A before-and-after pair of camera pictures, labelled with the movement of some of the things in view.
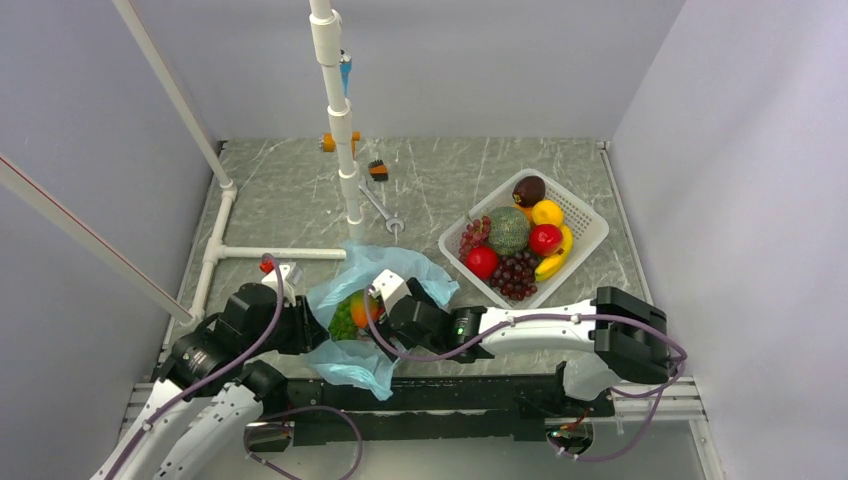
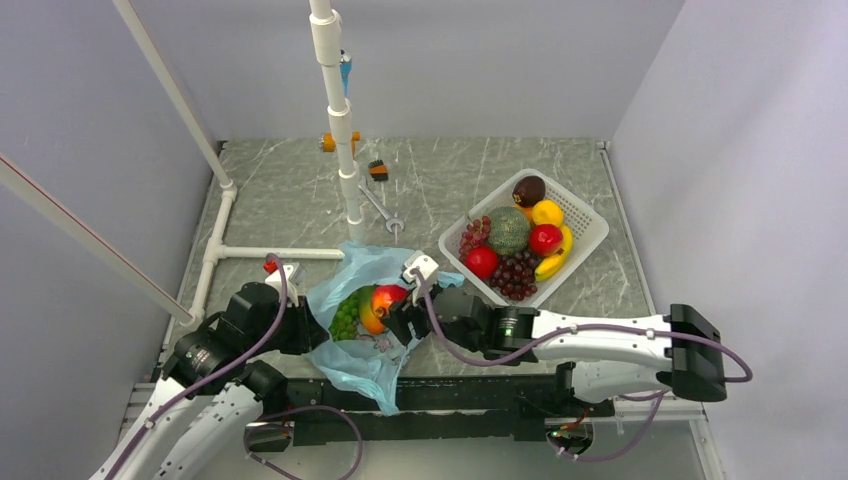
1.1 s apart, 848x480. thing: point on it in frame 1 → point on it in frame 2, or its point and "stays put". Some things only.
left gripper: [308, 331] stays put
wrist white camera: [391, 287] → [426, 267]
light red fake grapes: [474, 235] stays put
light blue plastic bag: [365, 363] stays put
